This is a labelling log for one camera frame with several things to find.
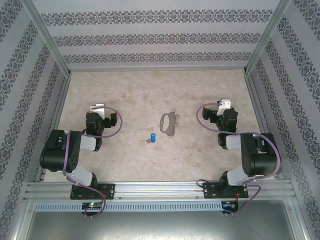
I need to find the grey key holder with rings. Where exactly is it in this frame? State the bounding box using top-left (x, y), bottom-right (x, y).
top-left (158, 107), bottom-right (181, 138)

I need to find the small circuit board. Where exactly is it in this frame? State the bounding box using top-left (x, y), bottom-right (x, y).
top-left (221, 201), bottom-right (239, 210)
top-left (82, 201), bottom-right (102, 210)

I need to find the grey sheet metal panel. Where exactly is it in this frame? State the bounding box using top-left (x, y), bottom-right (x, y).
top-left (24, 211), bottom-right (305, 240)

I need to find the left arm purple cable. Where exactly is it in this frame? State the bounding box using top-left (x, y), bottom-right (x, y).
top-left (62, 106), bottom-right (123, 220)

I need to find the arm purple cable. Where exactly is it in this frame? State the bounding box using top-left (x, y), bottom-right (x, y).
top-left (196, 101), bottom-right (282, 218)
top-left (62, 106), bottom-right (123, 220)

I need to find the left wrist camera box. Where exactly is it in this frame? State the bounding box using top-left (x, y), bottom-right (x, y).
top-left (90, 103), bottom-right (106, 118)

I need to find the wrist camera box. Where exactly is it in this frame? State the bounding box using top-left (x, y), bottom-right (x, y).
top-left (216, 99), bottom-right (232, 116)
top-left (90, 103), bottom-right (106, 118)

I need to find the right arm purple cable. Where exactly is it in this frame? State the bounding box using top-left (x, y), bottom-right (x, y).
top-left (196, 101), bottom-right (282, 218)

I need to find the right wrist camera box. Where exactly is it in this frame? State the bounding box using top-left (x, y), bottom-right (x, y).
top-left (216, 99), bottom-right (232, 116)

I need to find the aluminium side rail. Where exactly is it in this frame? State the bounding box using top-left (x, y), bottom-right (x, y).
top-left (244, 74), bottom-right (283, 180)
top-left (34, 74), bottom-right (72, 182)

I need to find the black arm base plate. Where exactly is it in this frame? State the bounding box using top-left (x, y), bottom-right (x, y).
top-left (70, 183), bottom-right (116, 200)
top-left (202, 181), bottom-right (250, 200)

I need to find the aluminium mounting rail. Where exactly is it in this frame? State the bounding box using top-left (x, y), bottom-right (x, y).
top-left (24, 181), bottom-right (293, 201)

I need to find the aluminium frame post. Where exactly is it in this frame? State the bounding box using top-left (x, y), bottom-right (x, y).
top-left (21, 0), bottom-right (72, 77)
top-left (243, 0), bottom-right (292, 76)

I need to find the white slotted cable duct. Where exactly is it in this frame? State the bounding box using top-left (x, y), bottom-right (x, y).
top-left (33, 201), bottom-right (240, 212)

